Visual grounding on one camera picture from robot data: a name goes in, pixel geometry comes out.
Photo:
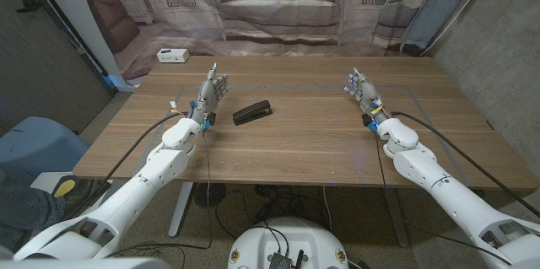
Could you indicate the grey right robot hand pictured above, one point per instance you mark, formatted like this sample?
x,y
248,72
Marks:
x,y
368,94

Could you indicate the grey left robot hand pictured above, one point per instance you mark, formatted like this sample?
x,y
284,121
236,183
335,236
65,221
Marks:
x,y
206,96

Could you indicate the black stapler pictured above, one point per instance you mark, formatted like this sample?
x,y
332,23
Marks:
x,y
253,112

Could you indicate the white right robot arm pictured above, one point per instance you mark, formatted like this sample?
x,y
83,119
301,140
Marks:
x,y
422,163

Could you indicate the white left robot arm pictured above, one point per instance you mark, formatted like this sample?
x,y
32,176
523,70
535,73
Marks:
x,y
160,168

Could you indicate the white power box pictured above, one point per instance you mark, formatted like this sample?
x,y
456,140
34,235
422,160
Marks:
x,y
173,55

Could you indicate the grey tape outline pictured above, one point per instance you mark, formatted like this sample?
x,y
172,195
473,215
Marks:
x,y
295,87

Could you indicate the black round floor base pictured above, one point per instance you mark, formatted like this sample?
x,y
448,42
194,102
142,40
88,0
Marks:
x,y
211,195

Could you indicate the printed living room backdrop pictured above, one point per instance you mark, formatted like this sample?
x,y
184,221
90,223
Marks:
x,y
274,7

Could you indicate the white table leg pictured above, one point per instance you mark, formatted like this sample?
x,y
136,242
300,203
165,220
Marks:
x,y
181,210

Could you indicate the grey table leg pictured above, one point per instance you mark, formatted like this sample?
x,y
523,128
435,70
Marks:
x,y
396,218

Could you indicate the black power adapter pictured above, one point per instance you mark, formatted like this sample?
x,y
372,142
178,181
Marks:
x,y
264,211

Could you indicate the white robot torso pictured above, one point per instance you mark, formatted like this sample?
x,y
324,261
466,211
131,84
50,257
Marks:
x,y
295,235

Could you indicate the yellow black foot pedal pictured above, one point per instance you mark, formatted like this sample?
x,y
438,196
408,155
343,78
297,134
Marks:
x,y
63,186

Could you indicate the blue grey chair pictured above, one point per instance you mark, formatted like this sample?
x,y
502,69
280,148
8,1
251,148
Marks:
x,y
38,142

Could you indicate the black torso electronics module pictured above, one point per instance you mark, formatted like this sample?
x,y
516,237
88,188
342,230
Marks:
x,y
280,260

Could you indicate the person leg in jeans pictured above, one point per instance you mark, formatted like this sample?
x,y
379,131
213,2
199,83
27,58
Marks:
x,y
25,208

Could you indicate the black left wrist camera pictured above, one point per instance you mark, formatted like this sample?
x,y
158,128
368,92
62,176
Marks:
x,y
211,119

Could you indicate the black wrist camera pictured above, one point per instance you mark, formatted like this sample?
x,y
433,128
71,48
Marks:
x,y
211,119
366,120

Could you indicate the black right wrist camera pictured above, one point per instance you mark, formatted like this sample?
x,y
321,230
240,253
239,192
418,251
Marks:
x,y
366,120

